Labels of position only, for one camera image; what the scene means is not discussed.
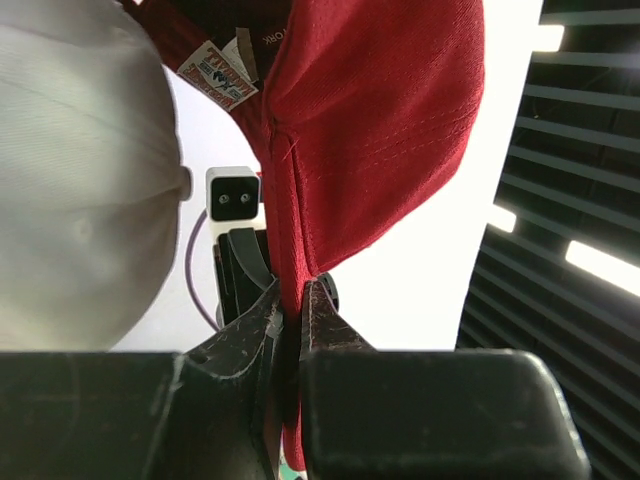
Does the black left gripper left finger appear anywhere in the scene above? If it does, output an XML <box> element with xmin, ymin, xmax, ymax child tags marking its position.
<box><xmin>1</xmin><ymin>283</ymin><xmax>283</xmax><ymax>479</ymax></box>

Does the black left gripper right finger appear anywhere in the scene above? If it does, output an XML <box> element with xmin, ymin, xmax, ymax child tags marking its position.
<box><xmin>299</xmin><ymin>281</ymin><xmax>592</xmax><ymax>479</ymax></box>

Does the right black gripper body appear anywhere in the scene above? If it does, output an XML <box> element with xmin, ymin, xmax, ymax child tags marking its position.
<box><xmin>214</xmin><ymin>227</ymin><xmax>276</xmax><ymax>328</ymax></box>

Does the white baseball cap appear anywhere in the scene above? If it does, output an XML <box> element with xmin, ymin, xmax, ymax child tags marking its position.
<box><xmin>1</xmin><ymin>1</ymin><xmax>191</xmax><ymax>351</ymax></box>

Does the red baseball cap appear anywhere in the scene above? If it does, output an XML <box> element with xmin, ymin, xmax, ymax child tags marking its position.
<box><xmin>119</xmin><ymin>0</ymin><xmax>486</xmax><ymax>471</ymax></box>

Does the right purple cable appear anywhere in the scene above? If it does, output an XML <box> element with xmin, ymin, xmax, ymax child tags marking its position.
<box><xmin>184</xmin><ymin>209</ymin><xmax>221</xmax><ymax>331</ymax></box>

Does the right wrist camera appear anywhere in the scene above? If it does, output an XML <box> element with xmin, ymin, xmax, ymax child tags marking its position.
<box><xmin>205</xmin><ymin>166</ymin><xmax>266</xmax><ymax>243</ymax></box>

